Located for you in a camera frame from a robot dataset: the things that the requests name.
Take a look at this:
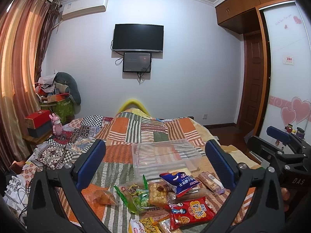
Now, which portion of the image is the orange-ended cake roll packet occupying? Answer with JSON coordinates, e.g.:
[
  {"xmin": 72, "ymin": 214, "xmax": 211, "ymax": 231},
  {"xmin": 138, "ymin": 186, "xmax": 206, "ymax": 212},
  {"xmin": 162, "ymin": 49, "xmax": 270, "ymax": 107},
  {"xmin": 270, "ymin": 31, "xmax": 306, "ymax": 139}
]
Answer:
[{"xmin": 158, "ymin": 219, "xmax": 182, "ymax": 233}]

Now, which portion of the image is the pink striped window curtain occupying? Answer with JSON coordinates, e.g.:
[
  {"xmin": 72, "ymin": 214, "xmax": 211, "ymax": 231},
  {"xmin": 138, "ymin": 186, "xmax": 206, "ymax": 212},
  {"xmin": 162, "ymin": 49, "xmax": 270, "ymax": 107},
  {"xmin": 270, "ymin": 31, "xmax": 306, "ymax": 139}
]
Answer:
[{"xmin": 1, "ymin": 0, "xmax": 58, "ymax": 168}]

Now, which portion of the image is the white wardrobe sliding door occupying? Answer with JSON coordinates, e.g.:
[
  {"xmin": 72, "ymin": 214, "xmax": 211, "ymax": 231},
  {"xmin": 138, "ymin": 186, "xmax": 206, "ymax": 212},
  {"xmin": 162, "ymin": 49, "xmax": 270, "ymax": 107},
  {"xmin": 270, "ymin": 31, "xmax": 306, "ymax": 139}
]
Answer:
[{"xmin": 260, "ymin": 2, "xmax": 310, "ymax": 151}]

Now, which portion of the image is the clear plastic storage bin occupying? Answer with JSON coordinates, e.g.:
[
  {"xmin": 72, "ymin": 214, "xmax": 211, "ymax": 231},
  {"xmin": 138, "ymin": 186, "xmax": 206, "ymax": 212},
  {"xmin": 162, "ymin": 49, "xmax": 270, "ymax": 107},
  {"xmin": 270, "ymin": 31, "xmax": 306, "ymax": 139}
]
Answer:
[{"xmin": 132, "ymin": 139, "xmax": 205, "ymax": 179}]

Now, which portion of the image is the brown wooden door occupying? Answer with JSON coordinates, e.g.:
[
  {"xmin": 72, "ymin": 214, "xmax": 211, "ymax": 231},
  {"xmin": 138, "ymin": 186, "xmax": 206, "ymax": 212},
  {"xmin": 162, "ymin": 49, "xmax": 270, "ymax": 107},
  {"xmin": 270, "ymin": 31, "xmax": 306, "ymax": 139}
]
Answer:
[{"xmin": 237, "ymin": 33, "xmax": 264, "ymax": 134}]

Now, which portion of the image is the yellow fries snack packet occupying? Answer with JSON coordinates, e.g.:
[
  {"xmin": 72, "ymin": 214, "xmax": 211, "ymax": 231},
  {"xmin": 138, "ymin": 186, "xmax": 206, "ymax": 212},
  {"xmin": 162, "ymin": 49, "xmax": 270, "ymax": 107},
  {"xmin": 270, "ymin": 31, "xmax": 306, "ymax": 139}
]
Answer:
[{"xmin": 139, "ymin": 217, "xmax": 161, "ymax": 233}]

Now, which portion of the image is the large black wall television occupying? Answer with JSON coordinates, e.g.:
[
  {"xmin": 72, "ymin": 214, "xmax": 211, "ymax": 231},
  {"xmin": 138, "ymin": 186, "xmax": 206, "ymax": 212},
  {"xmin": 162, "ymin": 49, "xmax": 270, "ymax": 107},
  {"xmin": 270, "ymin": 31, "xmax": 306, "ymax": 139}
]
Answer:
[{"xmin": 112, "ymin": 24, "xmax": 164, "ymax": 53}]

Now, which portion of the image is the yellow sponge cake block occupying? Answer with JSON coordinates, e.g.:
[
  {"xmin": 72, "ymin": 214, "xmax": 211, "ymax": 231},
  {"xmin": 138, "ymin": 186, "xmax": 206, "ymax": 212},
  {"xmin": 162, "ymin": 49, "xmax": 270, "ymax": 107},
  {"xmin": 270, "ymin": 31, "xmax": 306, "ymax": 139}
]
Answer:
[{"xmin": 168, "ymin": 167, "xmax": 192, "ymax": 176}]

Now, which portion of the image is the nut brittle square packet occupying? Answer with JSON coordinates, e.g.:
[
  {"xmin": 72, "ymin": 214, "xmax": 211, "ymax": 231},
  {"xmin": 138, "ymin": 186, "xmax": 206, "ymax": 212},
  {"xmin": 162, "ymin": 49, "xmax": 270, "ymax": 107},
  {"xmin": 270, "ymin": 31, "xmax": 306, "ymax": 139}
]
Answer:
[{"xmin": 148, "ymin": 183, "xmax": 168, "ymax": 208}]

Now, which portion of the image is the blue biscuit snack bag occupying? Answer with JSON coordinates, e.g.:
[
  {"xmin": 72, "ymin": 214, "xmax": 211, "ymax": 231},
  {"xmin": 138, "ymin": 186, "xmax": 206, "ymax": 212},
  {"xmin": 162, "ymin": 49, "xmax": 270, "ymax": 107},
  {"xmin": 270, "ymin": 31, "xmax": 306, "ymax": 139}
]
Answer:
[{"xmin": 159, "ymin": 173, "xmax": 200, "ymax": 198}]

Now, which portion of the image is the dark blue box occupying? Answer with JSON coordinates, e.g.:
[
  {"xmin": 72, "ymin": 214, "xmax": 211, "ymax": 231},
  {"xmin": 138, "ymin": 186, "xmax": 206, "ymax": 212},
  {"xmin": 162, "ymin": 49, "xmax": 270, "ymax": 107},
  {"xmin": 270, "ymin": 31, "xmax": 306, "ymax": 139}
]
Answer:
[{"xmin": 27, "ymin": 122, "xmax": 52, "ymax": 138}]

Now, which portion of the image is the pink white snack packet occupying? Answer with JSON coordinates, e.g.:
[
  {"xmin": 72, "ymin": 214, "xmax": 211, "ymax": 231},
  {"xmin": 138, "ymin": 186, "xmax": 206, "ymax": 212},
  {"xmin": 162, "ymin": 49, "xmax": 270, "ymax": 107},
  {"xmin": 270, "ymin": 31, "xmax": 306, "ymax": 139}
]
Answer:
[{"xmin": 128, "ymin": 219, "xmax": 145, "ymax": 233}]

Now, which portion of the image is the red gift box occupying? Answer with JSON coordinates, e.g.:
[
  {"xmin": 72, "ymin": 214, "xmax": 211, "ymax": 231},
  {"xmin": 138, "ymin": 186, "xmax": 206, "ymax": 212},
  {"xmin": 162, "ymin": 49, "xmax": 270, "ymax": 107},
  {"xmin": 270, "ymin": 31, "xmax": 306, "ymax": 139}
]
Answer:
[{"xmin": 24, "ymin": 110, "xmax": 51, "ymax": 129}]

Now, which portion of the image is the red chip snack bag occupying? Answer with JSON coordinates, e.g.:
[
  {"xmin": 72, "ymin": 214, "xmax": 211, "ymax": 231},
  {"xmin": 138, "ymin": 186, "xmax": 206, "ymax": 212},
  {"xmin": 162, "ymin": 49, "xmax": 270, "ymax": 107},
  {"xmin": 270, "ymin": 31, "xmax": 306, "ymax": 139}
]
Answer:
[{"xmin": 169, "ymin": 197, "xmax": 215, "ymax": 230}]

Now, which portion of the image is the white wall air conditioner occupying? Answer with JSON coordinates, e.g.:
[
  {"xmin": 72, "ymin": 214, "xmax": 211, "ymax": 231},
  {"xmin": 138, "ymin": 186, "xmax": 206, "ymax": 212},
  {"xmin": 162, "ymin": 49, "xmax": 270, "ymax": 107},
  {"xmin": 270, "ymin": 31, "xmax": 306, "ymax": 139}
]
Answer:
[{"xmin": 62, "ymin": 0, "xmax": 109, "ymax": 21}]

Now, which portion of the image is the pink plush toy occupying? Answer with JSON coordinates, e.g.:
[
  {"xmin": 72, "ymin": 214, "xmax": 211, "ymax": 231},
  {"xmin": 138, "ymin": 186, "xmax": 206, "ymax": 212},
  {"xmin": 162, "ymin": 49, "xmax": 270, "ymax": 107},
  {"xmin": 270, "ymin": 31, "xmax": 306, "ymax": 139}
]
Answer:
[{"xmin": 49, "ymin": 113, "xmax": 62, "ymax": 136}]

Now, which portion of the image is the brown overhead wooden cabinet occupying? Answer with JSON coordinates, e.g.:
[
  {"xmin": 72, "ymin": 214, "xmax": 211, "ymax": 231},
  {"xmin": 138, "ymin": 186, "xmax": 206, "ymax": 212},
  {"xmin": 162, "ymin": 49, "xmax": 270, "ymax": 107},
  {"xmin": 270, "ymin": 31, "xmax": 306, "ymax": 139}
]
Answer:
[{"xmin": 215, "ymin": 0, "xmax": 295, "ymax": 35}]

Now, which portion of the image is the brown wafer biscuit packet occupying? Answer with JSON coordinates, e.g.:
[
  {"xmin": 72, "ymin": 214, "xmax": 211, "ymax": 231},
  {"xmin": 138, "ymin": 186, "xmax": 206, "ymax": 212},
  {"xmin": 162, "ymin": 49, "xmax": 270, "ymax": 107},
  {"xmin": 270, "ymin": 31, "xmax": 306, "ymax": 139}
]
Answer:
[{"xmin": 198, "ymin": 172, "xmax": 225, "ymax": 194}]

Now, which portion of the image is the orange pastry packet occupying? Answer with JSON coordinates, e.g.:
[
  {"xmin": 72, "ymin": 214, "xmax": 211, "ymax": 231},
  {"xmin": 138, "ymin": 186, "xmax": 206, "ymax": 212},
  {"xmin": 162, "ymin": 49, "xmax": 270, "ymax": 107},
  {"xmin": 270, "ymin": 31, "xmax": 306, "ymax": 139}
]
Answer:
[{"xmin": 94, "ymin": 190, "xmax": 119, "ymax": 206}]

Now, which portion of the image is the small black wall monitor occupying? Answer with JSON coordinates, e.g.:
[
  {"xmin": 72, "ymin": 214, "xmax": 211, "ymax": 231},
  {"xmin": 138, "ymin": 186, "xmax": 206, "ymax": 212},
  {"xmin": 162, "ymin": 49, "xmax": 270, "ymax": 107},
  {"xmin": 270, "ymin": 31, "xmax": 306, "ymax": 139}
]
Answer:
[{"xmin": 123, "ymin": 52, "xmax": 152, "ymax": 73}]

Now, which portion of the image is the patchwork quilt bedspread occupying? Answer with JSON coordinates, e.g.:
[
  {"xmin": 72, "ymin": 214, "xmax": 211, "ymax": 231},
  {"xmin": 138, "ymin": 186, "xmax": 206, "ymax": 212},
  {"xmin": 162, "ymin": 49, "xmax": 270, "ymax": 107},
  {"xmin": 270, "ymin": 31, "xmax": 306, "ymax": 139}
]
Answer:
[{"xmin": 20, "ymin": 108, "xmax": 262, "ymax": 233}]

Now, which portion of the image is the clear green-edged snack bag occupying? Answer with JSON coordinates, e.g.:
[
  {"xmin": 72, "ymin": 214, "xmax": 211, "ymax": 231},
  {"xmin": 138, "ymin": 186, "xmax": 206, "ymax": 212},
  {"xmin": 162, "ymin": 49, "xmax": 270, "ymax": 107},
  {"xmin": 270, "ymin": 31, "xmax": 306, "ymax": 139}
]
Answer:
[{"xmin": 114, "ymin": 175, "xmax": 156, "ymax": 214}]

